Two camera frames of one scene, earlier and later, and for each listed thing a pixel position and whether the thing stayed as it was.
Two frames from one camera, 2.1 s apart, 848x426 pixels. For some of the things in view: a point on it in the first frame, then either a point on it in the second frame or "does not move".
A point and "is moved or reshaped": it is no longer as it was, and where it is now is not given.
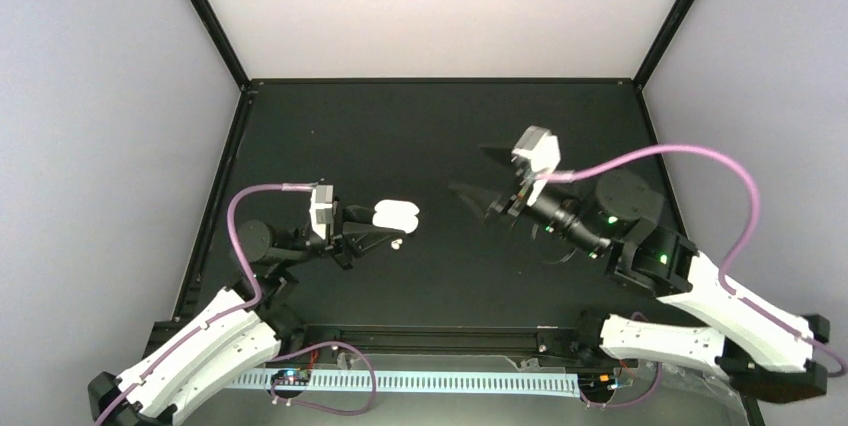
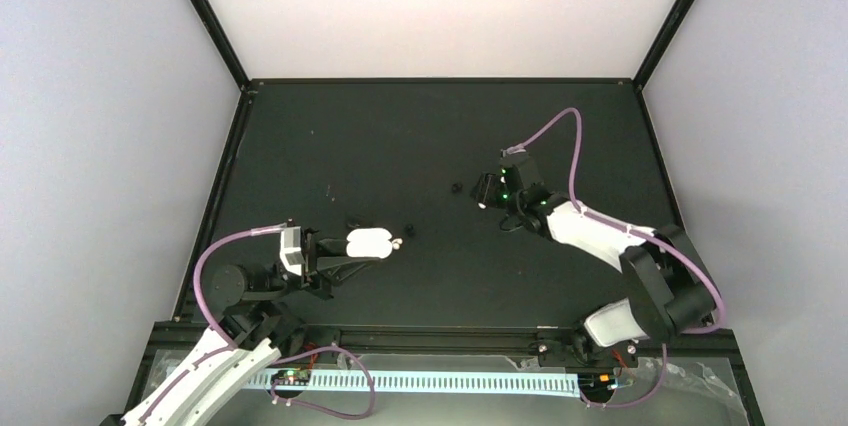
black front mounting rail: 435,338 does not move
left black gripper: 347,228 → 311,279
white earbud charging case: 400,214 is moved or reshaped
